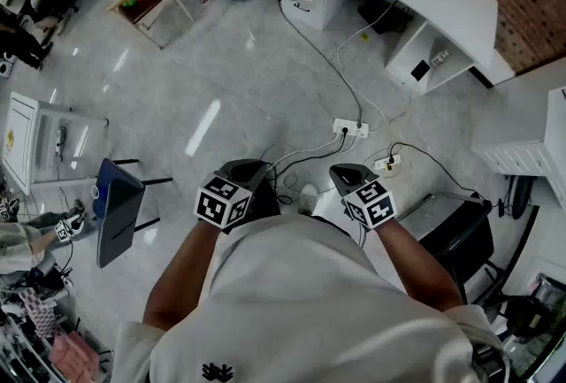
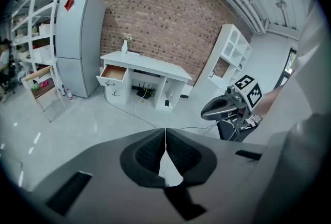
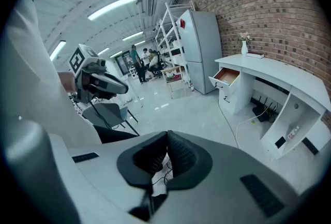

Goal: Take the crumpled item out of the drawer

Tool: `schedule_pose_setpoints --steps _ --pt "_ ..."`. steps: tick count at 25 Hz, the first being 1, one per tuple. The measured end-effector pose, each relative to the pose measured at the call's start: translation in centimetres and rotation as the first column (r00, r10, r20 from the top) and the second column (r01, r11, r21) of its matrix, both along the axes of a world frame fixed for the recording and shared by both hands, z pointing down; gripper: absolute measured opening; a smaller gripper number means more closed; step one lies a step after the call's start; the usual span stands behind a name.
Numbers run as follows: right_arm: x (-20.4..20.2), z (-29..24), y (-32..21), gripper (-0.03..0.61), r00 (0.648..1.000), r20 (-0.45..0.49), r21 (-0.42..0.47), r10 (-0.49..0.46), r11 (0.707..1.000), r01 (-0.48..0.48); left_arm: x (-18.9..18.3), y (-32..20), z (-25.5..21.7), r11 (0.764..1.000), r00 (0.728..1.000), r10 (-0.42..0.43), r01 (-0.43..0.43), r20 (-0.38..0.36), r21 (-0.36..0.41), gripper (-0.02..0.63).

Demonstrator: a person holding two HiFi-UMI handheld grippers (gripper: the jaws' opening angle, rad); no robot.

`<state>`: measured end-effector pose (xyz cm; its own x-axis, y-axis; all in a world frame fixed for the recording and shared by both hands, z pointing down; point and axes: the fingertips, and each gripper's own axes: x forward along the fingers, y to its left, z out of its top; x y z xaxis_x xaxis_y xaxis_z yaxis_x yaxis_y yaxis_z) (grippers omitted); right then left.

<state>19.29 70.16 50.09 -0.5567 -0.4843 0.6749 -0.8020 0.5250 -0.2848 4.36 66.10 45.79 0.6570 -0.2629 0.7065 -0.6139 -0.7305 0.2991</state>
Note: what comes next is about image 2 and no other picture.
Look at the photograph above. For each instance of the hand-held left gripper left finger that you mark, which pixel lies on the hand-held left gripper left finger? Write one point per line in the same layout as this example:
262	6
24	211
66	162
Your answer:
103	179

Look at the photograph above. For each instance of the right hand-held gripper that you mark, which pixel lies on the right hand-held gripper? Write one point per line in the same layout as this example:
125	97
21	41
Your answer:
249	91

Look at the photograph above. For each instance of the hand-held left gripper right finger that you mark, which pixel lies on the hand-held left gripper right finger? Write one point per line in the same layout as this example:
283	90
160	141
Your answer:
227	166

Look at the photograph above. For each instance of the white desk drawer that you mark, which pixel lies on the white desk drawer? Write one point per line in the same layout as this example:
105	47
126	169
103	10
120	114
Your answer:
116	93
113	73

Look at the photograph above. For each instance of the person's right forearm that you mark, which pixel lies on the person's right forearm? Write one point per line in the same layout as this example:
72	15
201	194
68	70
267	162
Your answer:
270	101

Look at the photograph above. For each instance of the closed white desk drawer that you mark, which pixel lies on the closed white desk drawer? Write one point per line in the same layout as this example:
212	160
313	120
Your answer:
116	93

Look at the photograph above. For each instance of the small framed picture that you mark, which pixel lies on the small framed picture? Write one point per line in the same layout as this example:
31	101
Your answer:
212	74

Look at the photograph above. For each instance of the small black device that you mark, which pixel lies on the small black device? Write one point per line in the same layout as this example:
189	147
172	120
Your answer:
167	103

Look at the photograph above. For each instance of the white bookcase cabinet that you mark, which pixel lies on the white bookcase cabinet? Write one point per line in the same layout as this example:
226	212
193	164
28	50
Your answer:
227	36

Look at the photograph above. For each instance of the black router with antennas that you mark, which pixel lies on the black router with antennas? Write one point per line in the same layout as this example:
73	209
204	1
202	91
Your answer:
144	93

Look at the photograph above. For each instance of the white desk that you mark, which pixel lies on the white desk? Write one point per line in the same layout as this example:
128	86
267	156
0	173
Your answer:
152	65

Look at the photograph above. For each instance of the dark framed window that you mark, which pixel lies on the dark framed window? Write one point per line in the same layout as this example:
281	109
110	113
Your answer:
291	62

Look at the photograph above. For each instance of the white bottle with red label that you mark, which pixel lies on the white bottle with red label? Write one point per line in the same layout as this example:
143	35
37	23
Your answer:
69	95

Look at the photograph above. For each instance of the person's light shirt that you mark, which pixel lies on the person's light shirt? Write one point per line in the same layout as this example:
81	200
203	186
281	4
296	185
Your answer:
310	62

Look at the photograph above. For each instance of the wooden chair with dark seat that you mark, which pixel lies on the wooden chair with dark seat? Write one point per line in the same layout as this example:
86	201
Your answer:
42	91

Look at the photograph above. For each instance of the red plastic item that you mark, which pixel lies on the red plastic item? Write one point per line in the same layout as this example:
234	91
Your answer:
44	84

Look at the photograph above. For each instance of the white ceramic vase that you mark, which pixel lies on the white ceramic vase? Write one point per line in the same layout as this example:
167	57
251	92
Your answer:
124	47

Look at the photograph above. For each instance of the green plastic item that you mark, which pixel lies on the green plastic item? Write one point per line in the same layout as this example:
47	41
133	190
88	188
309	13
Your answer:
35	86

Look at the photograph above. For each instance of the dried flower bunch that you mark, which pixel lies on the dried flower bunch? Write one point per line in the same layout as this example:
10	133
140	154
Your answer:
127	37

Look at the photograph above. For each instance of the grey refrigerator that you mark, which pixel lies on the grey refrigerator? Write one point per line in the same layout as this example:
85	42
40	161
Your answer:
77	44

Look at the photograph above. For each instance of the black office chair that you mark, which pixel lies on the black office chair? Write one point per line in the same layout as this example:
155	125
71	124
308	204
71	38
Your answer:
13	75

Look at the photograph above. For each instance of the white storage box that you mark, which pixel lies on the white storage box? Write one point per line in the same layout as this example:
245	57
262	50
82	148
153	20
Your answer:
45	29
42	53

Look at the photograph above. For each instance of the red sticker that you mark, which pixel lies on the red sticker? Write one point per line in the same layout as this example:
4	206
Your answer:
69	3

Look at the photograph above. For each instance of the white metal shelving rack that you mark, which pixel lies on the white metal shelving rack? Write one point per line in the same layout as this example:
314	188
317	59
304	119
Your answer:
32	11

